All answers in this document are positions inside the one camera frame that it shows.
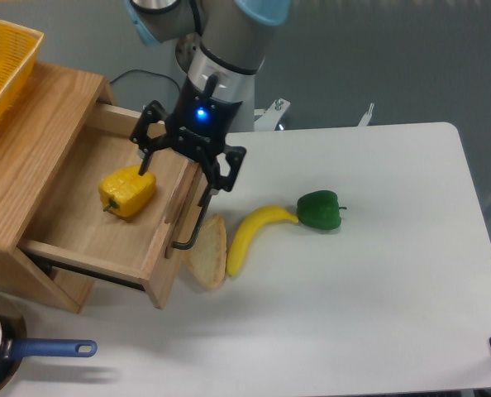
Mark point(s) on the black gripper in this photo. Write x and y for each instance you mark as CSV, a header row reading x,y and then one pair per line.
x,y
206,120

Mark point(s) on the yellow bell pepper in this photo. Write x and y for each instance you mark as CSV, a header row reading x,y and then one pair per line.
x,y
125,192

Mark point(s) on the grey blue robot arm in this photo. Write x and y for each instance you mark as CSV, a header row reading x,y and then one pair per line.
x,y
233,39

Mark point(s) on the green bell pepper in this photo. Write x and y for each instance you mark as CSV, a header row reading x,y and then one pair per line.
x,y
320,210

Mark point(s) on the open wooden top drawer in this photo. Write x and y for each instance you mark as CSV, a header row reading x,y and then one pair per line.
x,y
72,229

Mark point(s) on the wooden drawer cabinet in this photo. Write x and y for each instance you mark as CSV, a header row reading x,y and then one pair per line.
x,y
36,134

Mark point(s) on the yellow banana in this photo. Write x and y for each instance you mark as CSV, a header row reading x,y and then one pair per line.
x,y
247,231

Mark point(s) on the slice of bread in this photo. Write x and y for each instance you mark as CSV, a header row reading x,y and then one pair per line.
x,y
206,261

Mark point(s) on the yellow plastic basket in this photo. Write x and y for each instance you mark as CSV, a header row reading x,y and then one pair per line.
x,y
19,47

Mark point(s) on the black drawer handle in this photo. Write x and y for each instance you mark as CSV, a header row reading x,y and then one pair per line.
x,y
194,235

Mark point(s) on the white table mounting bracket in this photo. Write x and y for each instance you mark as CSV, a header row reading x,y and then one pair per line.
x,y
271,119

